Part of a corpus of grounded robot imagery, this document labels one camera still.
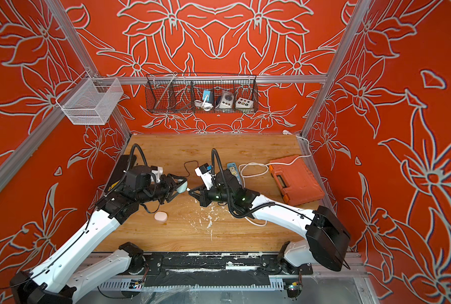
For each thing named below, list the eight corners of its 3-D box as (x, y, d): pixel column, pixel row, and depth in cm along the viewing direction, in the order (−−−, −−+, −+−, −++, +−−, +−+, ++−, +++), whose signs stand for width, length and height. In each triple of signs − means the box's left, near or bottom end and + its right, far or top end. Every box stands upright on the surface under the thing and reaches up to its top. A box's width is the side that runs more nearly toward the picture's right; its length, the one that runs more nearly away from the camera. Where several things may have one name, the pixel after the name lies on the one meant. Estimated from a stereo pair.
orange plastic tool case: (286, 208, 90) (290, 203, 85) (267, 168, 105) (269, 161, 101) (321, 199, 93) (326, 193, 88) (297, 161, 108) (300, 155, 104)
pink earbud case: (154, 221, 86) (153, 220, 84) (156, 213, 88) (155, 211, 86) (166, 221, 86) (165, 220, 84) (168, 213, 88) (167, 211, 86)
